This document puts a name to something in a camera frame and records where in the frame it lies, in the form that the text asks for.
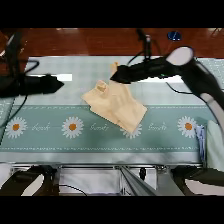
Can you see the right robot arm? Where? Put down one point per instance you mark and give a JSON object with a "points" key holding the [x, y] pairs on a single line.
{"points": [[200, 80]]}

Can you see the blue and white garment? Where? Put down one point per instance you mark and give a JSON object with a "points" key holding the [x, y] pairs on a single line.
{"points": [[201, 140]]}

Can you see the pale yellow shirt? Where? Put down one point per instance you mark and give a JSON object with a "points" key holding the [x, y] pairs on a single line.
{"points": [[120, 103]]}

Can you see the blue round object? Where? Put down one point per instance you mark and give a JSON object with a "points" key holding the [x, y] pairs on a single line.
{"points": [[174, 36]]}

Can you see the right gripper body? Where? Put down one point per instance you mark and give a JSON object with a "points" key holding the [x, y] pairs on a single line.
{"points": [[130, 73]]}

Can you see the pale green garment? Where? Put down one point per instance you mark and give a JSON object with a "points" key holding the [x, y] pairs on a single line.
{"points": [[216, 146]]}

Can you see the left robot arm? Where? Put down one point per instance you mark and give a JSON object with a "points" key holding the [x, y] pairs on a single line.
{"points": [[20, 86]]}

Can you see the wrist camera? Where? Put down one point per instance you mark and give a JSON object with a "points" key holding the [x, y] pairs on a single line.
{"points": [[145, 41], [15, 50]]}

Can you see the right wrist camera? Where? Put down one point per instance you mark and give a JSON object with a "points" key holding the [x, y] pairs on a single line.
{"points": [[145, 41]]}

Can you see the silver frame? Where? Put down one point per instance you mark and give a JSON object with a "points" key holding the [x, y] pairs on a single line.
{"points": [[136, 183]]}

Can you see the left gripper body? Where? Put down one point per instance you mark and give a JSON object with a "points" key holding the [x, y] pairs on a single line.
{"points": [[50, 84]]}

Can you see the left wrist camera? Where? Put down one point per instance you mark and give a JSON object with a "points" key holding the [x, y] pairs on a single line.
{"points": [[15, 50]]}

